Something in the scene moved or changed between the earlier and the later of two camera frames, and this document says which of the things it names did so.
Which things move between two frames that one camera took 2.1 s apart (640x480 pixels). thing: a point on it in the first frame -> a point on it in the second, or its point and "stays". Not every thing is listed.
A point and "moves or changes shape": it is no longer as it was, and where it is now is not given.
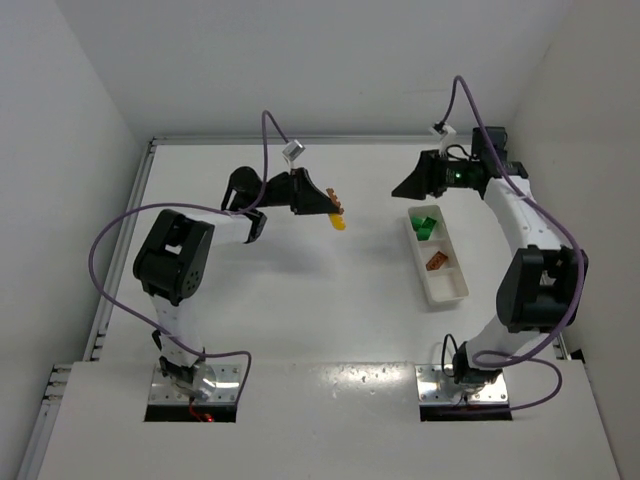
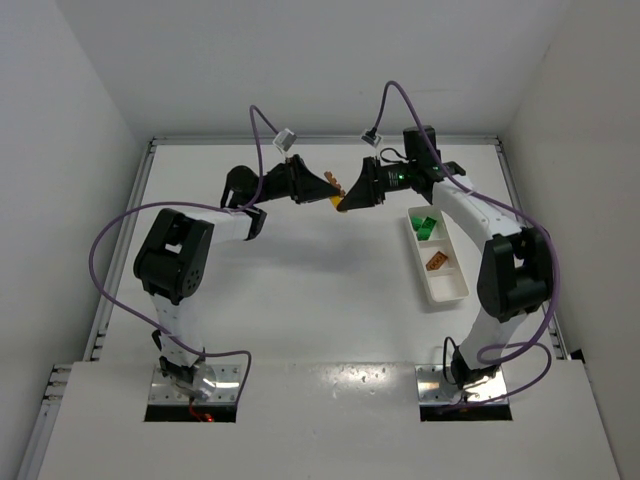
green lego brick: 416,222 stays
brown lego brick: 333,196 moves or changes shape
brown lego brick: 436,261 stays
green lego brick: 429,223 stays
